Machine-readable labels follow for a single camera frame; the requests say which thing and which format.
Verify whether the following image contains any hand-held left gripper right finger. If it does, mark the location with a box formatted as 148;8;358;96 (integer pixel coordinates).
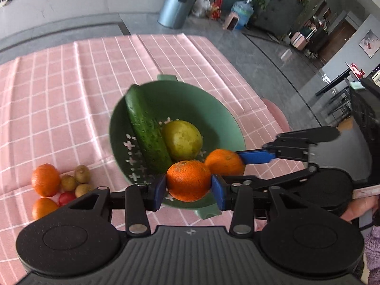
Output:
211;175;309;234

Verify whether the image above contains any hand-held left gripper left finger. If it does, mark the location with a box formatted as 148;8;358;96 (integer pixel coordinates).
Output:
67;175;167;236

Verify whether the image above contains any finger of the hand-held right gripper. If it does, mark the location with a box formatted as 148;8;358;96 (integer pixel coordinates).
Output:
236;126;341;165
223;166;319;192

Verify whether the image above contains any orange mandarin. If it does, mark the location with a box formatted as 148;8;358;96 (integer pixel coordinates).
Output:
31;163;61;198
166;160;212;202
32;197;60;221
204;148;246;176

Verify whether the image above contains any small brown kiwi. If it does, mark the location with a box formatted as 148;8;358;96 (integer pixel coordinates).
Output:
60;175;78;192
75;183;95;198
74;165;90;184

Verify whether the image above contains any green colander bowl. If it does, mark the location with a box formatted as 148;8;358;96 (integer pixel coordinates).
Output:
109;74;247;219

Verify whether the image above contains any red cherry tomato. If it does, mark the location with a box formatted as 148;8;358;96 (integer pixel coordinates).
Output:
58;192;77;207

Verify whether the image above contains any person's right hand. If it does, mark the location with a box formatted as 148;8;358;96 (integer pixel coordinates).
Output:
340;197;379;223

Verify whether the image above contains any pink round stool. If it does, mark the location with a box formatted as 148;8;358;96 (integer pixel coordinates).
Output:
261;99;290;132

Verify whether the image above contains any yellow-green pear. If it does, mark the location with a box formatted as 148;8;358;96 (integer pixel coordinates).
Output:
161;120;203;162

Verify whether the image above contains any green cucumber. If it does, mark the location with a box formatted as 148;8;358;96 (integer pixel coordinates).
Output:
125;84;173;174

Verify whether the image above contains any black mesh chair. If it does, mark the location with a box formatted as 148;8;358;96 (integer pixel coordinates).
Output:
350;79;380;185

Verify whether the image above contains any purple fleece garment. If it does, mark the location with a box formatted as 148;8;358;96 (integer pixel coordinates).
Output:
364;224;380;285

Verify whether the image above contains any black dining table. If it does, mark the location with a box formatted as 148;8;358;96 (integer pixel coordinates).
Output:
315;62;364;96

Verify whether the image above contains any pink suitcase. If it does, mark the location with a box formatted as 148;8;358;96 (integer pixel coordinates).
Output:
289;31;308;49

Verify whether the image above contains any small pink heater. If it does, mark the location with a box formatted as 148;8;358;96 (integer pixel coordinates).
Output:
224;12;241;31

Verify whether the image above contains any pink checkered tablecloth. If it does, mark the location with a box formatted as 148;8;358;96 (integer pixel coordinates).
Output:
0;33;290;285

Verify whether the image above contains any blue water jug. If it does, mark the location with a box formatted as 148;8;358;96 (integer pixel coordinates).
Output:
232;0;256;30

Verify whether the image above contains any dark grey dresser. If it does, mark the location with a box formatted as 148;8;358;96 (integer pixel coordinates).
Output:
252;0;309;40

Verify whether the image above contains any white plastic bag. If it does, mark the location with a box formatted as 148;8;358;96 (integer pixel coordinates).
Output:
191;0;212;18

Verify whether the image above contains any grey pedal trash can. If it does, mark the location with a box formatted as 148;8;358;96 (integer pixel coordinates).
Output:
157;0;198;29

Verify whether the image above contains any white marble media console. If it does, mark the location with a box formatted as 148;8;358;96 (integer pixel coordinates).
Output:
0;0;179;54

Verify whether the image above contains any framed wall picture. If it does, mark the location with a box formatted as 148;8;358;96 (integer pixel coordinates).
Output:
359;30;380;58

